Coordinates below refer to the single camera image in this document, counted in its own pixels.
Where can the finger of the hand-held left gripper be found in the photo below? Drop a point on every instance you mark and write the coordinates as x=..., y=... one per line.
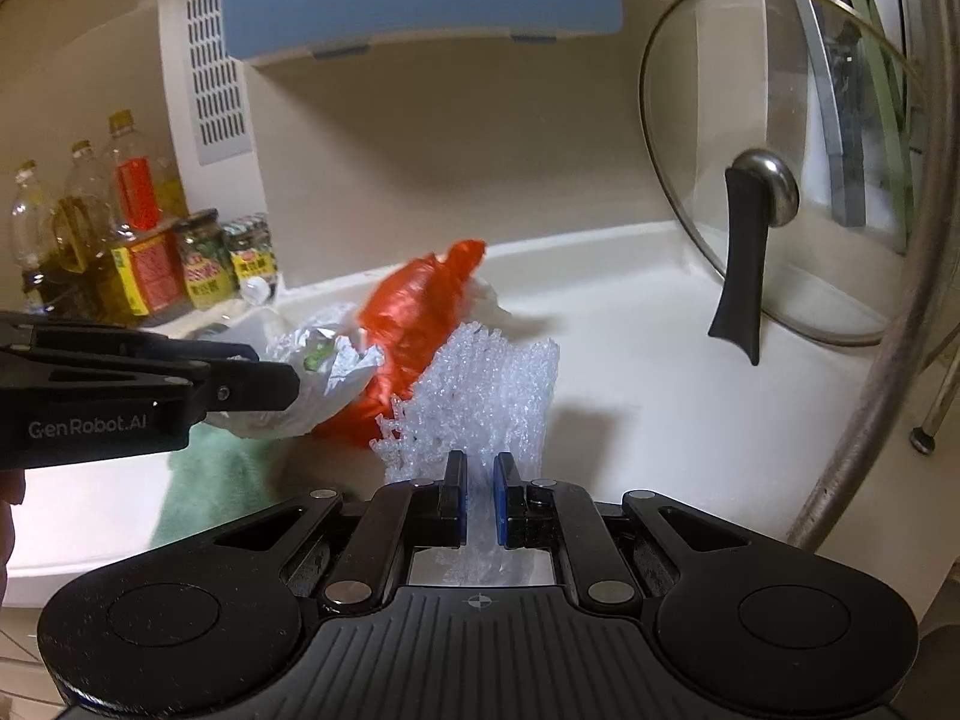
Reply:
x=255, y=390
x=225, y=352

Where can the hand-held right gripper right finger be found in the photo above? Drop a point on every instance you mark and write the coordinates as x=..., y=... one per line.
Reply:
x=508, y=510

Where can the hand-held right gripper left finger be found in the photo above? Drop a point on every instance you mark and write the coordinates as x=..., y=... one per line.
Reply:
x=456, y=510

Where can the silver plastic wrapper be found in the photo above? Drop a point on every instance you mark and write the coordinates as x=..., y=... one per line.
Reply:
x=330, y=382

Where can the clear bubble wrap piece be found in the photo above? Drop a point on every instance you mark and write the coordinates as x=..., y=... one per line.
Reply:
x=480, y=397

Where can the orange plastic bag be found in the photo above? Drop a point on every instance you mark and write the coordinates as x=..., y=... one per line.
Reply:
x=409, y=315

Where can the person's left hand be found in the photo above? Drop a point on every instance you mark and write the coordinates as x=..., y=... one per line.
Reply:
x=6, y=540

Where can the small sauce jar yellow label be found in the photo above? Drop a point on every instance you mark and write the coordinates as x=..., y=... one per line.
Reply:
x=249, y=262

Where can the green cloth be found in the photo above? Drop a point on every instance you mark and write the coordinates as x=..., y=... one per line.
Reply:
x=210, y=480

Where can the dark sauce bottle yellow cap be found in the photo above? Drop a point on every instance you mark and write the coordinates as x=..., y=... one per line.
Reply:
x=31, y=255

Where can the large oil bottle blue label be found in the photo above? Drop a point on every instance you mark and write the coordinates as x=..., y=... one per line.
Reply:
x=79, y=232

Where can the white plastic bag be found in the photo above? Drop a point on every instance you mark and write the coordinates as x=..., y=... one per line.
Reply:
x=491, y=300

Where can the wall vent grille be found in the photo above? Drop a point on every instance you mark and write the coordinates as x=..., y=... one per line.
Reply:
x=217, y=90

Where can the wall water heater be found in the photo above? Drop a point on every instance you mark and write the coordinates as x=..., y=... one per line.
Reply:
x=420, y=0

